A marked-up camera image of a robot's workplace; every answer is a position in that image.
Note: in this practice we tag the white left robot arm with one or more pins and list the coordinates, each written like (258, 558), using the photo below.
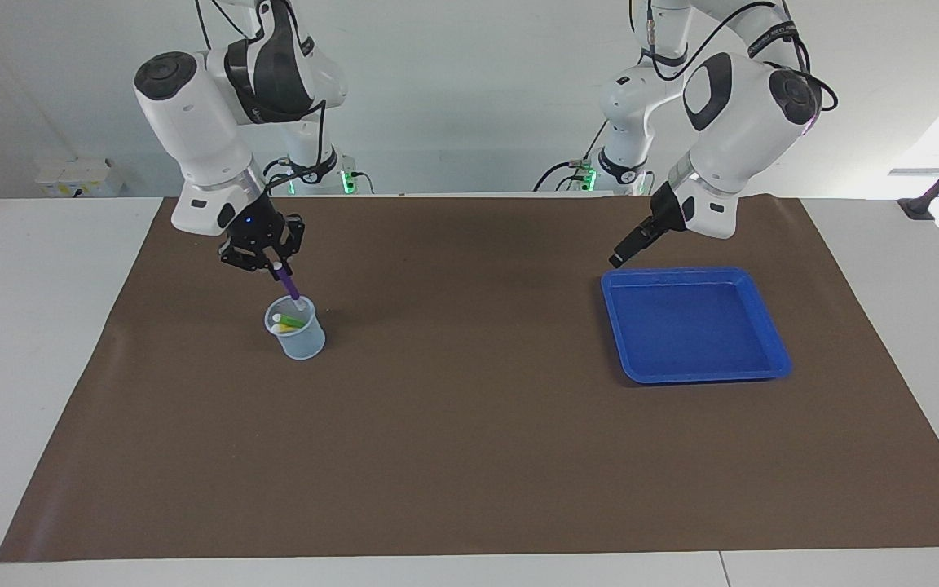
(738, 122)

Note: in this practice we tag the white power strip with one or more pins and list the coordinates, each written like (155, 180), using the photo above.
(70, 181)

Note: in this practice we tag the green marker pen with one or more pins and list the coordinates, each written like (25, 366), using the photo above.
(290, 320)

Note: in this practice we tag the brown table mat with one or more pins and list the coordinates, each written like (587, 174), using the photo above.
(469, 448)

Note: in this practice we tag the purple marker pen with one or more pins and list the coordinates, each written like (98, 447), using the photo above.
(288, 284)

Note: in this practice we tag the blue plastic tray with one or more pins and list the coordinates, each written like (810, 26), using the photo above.
(698, 326)

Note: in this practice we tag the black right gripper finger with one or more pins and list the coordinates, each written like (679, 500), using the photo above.
(294, 235)
(245, 262)

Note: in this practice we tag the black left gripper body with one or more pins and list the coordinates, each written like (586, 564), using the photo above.
(672, 210)

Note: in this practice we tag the yellow marker pen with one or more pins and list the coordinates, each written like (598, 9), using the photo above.
(282, 328)

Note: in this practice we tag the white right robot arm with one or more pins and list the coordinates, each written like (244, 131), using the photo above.
(192, 122)

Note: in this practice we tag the green lit base connector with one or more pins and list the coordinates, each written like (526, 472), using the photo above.
(347, 181)
(586, 178)

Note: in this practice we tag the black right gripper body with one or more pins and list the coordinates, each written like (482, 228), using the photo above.
(257, 232)

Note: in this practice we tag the translucent plastic cup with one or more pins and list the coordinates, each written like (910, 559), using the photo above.
(302, 344)

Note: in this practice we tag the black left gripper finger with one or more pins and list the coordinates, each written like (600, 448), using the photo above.
(637, 240)

